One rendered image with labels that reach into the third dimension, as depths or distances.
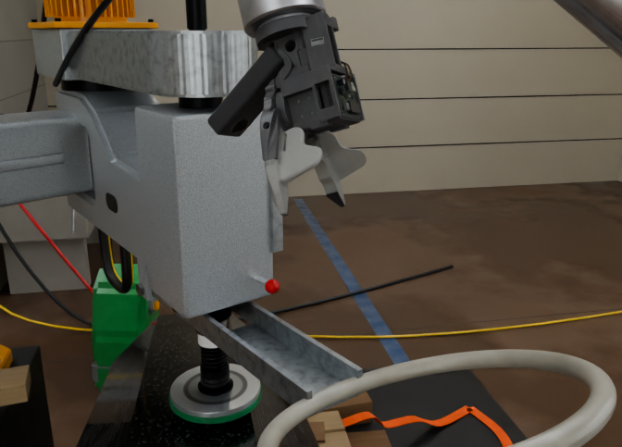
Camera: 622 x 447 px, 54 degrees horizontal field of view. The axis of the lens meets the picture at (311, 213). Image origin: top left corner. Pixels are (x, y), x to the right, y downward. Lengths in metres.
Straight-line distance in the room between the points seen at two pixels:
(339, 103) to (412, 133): 5.98
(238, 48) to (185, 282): 0.47
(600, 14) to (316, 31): 0.27
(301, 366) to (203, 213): 0.35
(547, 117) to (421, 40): 1.71
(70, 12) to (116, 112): 0.30
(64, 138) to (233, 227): 0.67
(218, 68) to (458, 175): 5.85
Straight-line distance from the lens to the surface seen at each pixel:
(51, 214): 4.13
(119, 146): 1.59
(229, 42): 1.17
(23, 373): 1.78
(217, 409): 1.44
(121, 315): 3.02
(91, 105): 1.69
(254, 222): 1.29
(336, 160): 0.70
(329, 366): 1.16
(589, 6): 0.66
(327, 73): 0.61
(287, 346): 1.27
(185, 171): 1.19
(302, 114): 0.63
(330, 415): 2.49
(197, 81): 1.17
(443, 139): 6.74
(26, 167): 1.74
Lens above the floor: 1.67
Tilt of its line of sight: 17 degrees down
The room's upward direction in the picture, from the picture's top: straight up
